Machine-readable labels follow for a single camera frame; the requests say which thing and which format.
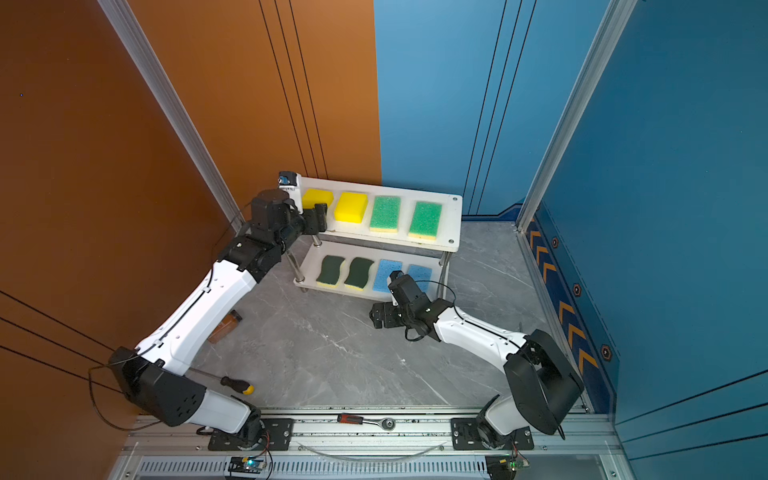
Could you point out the blue cellulose sponge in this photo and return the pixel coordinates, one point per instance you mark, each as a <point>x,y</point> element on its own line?
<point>385,268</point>
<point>422,275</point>

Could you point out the aluminium right corner post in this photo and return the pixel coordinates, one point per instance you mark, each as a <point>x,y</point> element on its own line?
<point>609,32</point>

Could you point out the left green circuit board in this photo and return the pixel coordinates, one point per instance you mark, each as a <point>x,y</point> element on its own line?
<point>247,467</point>

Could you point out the red handled ratchet tool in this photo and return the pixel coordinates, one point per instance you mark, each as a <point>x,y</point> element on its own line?
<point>386,424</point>

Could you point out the yellow foam sponge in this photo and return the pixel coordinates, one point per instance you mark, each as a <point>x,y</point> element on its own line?
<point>351,207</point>
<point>313,197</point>

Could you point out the white two-tier shelf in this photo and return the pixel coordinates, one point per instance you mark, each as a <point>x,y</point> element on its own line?
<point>357,240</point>

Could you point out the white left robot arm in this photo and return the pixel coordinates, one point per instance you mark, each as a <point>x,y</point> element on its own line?
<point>152,376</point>

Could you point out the aluminium corner post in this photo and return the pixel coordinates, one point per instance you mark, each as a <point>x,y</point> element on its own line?
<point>609,32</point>
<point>127,27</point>

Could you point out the light green sponge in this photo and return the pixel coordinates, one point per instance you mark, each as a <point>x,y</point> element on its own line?
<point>385,214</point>
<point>425,221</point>

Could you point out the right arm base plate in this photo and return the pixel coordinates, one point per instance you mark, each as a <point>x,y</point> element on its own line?
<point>467,434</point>

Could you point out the amber small bottle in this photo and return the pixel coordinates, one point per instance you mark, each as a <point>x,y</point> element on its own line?
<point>226,326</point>

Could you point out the green yellow wavy sponge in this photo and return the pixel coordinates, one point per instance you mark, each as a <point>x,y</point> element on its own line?
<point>358,274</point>
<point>330,271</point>

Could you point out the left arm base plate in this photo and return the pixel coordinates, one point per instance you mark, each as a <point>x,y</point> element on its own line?
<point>273,434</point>

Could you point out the right circuit board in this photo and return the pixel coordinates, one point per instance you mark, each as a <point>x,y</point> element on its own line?
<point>505,467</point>

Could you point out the aluminium front rail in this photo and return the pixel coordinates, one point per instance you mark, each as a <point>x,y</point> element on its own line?
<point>419,447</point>

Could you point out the yellow handled screwdriver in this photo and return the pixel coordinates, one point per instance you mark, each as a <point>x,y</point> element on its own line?
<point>240,386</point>

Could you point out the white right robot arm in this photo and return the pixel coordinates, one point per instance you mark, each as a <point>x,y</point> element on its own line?
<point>543,384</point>

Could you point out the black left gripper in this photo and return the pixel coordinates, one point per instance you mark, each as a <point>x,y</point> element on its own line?
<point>315,219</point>

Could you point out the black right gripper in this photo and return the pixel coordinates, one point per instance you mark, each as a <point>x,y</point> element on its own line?
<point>387,308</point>

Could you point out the aluminium left corner post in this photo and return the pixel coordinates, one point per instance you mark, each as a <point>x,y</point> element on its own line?
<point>127,27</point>

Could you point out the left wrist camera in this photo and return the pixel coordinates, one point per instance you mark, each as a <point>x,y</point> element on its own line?
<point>289,180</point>

